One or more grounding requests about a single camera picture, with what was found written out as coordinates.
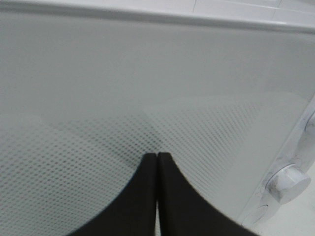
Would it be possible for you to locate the lower white timer knob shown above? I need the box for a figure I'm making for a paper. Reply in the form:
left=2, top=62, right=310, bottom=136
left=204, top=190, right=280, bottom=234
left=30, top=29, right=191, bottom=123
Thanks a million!
left=266, top=164, right=311, bottom=205

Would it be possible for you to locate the white microwave door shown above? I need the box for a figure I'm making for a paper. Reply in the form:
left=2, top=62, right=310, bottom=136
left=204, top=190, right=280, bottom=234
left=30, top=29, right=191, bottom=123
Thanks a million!
left=0, top=0, right=315, bottom=236

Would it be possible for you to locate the upper white power knob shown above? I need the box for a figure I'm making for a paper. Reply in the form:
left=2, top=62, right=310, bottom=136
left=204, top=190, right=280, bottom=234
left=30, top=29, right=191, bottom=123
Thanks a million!
left=305, top=114, right=315, bottom=138

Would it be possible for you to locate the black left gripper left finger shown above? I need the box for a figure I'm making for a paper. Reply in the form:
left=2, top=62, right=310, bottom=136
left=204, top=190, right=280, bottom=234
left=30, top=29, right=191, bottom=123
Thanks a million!
left=70, top=153, right=158, bottom=236

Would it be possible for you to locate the round white door button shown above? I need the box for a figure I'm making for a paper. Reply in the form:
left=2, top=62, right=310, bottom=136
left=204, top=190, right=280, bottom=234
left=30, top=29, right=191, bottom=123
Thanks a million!
left=256, top=200, right=277, bottom=224

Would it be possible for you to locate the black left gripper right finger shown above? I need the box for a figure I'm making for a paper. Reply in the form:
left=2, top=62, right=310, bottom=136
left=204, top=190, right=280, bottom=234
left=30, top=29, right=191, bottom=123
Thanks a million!
left=157, top=152, right=255, bottom=236

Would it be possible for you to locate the white microwave oven body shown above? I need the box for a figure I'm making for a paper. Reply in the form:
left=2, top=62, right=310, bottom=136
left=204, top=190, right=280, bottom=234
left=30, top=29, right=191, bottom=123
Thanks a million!
left=240, top=100, right=315, bottom=227

